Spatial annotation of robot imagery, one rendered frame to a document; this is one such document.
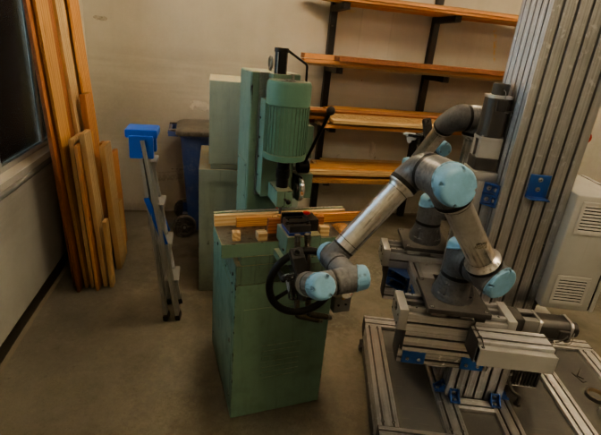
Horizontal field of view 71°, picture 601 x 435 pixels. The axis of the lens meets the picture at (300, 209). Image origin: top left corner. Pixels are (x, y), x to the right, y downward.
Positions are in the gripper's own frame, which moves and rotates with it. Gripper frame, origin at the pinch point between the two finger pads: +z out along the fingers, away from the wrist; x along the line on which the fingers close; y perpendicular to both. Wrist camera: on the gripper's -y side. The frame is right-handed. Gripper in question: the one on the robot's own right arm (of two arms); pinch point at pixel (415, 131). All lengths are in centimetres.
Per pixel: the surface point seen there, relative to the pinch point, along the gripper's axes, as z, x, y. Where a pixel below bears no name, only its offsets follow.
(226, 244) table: -79, -112, 19
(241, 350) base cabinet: -78, -111, 71
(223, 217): -61, -112, 15
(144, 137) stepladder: 0, -149, -9
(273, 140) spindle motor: -64, -90, -17
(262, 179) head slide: -51, -94, 3
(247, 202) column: -42, -101, 17
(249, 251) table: -77, -103, 23
